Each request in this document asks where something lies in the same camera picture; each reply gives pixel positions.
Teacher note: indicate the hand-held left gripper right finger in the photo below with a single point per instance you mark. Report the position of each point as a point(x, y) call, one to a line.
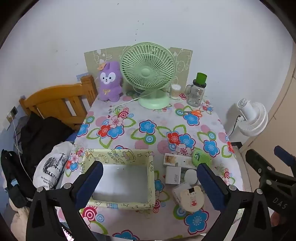
point(210, 185)

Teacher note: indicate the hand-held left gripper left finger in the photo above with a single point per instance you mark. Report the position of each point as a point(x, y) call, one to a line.
point(90, 183)

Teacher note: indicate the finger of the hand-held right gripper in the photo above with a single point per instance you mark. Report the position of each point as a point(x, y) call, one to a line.
point(259, 165)
point(285, 156)

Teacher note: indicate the white power charger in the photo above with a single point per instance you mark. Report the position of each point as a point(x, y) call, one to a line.
point(173, 176)

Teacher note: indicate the white remote control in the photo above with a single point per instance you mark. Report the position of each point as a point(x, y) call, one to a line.
point(180, 161)

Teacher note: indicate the yellow printed storage box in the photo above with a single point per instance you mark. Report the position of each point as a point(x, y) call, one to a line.
point(151, 180)

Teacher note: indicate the white round case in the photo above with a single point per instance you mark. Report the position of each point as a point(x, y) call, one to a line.
point(190, 176)

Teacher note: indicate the white printed tote bag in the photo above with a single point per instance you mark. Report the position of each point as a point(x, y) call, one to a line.
point(53, 162)

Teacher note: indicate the white floor fan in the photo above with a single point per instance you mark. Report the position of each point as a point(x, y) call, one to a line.
point(254, 118)

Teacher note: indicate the beige door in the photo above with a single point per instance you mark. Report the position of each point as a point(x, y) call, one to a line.
point(284, 92)

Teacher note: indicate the floral tablecloth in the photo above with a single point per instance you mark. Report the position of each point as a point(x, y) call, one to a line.
point(148, 139)

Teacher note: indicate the black backpack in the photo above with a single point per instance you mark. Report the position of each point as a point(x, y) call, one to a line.
point(11, 176)

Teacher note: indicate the glass mug jar green lid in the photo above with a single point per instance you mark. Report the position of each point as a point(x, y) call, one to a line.
point(195, 95)

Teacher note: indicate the wooden chair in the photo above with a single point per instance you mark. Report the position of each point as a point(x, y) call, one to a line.
point(53, 92)

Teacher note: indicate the cotton swab container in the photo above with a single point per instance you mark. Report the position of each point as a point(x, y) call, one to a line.
point(175, 90)

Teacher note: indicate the purple plush toy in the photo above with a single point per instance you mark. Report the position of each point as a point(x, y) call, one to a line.
point(109, 78)

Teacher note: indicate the blue tape strip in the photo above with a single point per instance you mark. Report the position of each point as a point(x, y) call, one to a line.
point(82, 76)

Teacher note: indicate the green printed backing panel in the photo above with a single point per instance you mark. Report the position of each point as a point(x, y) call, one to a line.
point(92, 60)

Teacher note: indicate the green desk fan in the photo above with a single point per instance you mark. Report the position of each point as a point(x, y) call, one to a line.
point(148, 71)

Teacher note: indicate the wall socket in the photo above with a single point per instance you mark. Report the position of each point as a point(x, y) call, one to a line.
point(14, 111)

